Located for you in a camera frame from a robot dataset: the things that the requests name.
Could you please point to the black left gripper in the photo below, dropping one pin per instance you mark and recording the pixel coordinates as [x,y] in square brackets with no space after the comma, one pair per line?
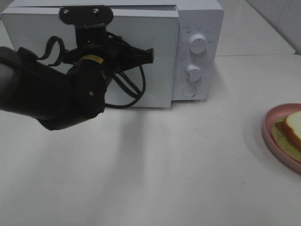
[94,65]

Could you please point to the white microwave knob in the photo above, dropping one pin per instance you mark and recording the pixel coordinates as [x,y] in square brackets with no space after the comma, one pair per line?
[193,73]
[197,43]

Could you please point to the round white door button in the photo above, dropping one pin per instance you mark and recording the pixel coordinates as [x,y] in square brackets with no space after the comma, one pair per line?
[189,91]

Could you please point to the white microwave door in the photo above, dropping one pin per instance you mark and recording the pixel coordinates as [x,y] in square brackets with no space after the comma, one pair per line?
[30,28]

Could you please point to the pink round plate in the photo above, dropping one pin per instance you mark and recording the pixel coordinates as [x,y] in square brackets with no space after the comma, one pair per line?
[277,112]

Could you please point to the toast sandwich with lettuce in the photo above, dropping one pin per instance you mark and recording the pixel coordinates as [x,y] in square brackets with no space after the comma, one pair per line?
[286,132]

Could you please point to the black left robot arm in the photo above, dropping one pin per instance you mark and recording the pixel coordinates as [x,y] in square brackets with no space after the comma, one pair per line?
[30,88]

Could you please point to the white microwave oven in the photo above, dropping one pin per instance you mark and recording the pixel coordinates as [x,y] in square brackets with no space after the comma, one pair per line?
[194,16]

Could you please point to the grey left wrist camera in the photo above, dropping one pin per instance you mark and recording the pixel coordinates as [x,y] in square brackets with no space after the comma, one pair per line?
[90,21]

